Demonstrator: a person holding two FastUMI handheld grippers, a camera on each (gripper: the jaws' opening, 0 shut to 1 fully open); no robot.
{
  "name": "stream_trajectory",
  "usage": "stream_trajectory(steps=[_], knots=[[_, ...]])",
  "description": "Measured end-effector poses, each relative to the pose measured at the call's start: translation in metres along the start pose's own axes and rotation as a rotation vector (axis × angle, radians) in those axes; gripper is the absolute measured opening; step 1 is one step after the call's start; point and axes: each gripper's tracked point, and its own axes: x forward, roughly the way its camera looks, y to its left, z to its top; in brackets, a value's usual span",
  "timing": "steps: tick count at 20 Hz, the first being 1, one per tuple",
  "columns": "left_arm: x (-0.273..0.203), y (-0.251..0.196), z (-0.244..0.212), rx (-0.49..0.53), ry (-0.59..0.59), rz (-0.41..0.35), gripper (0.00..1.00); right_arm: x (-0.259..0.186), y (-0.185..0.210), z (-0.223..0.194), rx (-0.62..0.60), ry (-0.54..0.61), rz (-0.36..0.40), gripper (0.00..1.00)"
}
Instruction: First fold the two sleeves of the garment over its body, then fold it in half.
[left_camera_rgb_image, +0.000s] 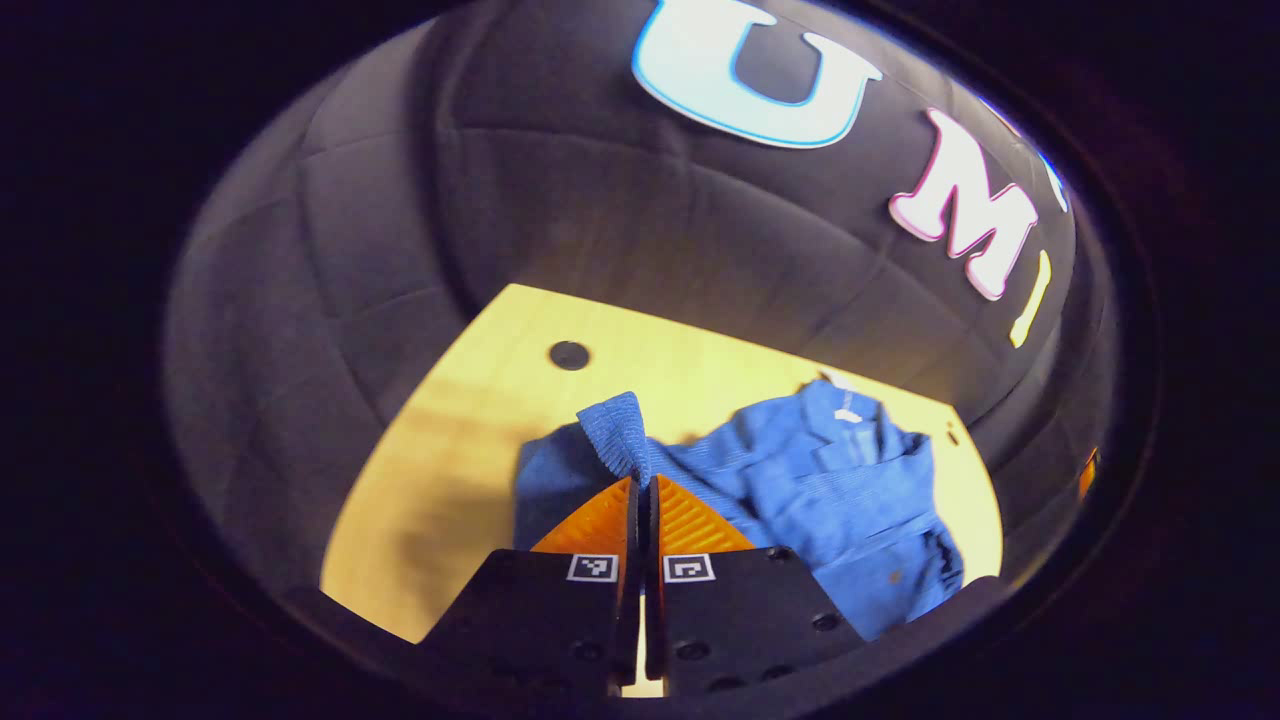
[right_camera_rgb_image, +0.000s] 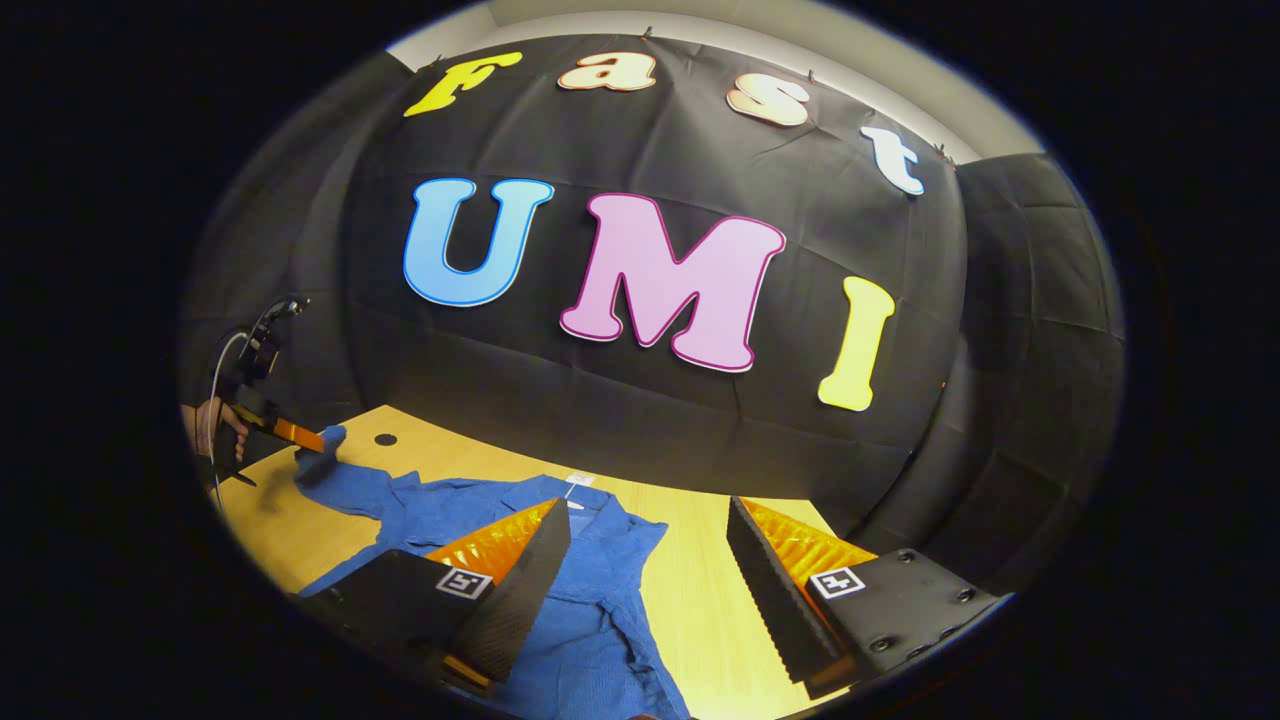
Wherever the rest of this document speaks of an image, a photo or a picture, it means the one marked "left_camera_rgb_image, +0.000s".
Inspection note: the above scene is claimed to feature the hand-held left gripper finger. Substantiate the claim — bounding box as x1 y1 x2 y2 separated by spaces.
415 476 641 698
645 474 869 698

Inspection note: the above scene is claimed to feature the blue jacket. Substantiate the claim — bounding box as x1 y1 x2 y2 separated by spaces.
512 378 966 643

